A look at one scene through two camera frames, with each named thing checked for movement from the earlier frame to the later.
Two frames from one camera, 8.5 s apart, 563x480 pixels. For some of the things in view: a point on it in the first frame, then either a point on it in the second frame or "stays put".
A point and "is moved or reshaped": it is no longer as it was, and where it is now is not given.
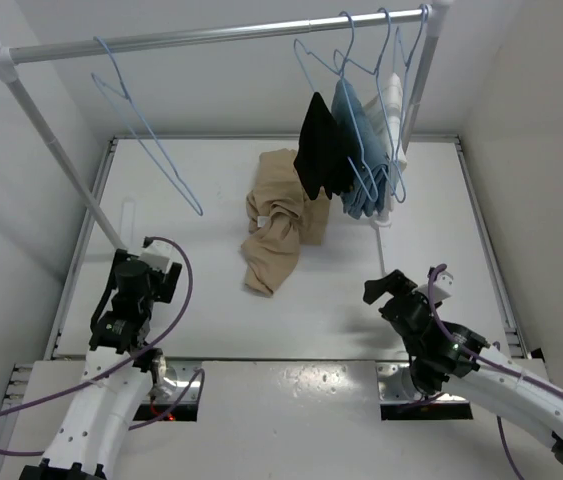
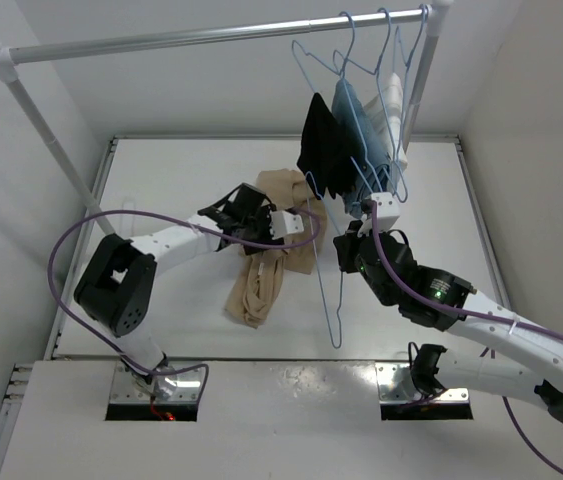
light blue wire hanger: (129, 107) → (335, 346)
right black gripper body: (419, 298) → (348, 259)
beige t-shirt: (281, 215) is moved or reshaped
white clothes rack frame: (1, 57) stays put
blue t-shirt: (352, 108) stays put
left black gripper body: (160, 291) → (257, 227)
